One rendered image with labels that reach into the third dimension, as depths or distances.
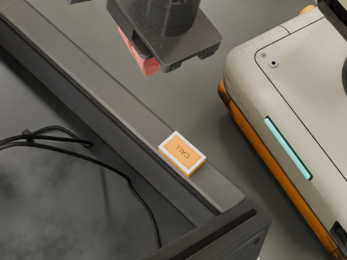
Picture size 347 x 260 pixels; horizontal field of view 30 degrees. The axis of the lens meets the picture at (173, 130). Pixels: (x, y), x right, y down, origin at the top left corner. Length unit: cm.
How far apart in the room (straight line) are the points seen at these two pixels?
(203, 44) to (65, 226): 38
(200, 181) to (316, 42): 100
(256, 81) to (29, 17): 84
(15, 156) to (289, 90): 86
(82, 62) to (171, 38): 28
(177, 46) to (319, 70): 110
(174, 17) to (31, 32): 36
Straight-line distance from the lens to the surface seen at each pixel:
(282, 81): 162
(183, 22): 57
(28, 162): 92
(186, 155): 75
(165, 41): 58
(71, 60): 85
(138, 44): 60
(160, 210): 87
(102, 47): 201
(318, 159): 154
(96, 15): 209
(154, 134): 78
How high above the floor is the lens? 165
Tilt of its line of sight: 63 degrees down
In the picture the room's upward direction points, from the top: 1 degrees counter-clockwise
